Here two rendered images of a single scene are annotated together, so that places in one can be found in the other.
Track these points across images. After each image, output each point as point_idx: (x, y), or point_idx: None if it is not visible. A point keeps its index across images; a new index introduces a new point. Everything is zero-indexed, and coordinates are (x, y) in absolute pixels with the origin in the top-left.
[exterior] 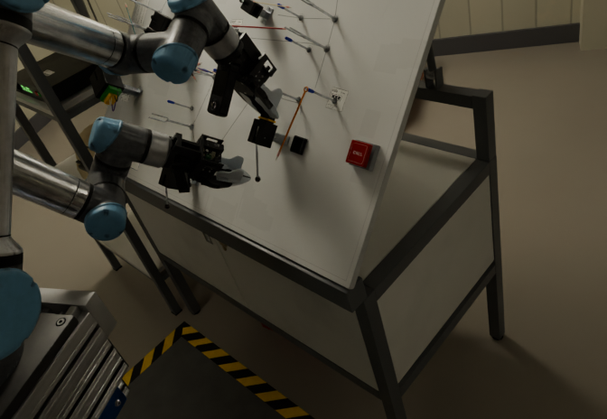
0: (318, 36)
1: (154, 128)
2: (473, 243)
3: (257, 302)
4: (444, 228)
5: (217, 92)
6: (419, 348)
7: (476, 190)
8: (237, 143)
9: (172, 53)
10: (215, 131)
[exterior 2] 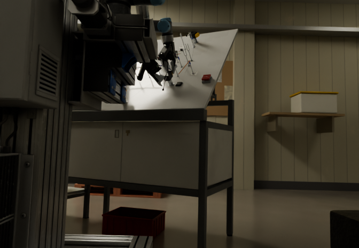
0: (185, 64)
1: None
2: (227, 155)
3: (132, 169)
4: (223, 132)
5: (163, 51)
6: (213, 179)
7: (229, 132)
8: (148, 90)
9: (166, 21)
10: (137, 89)
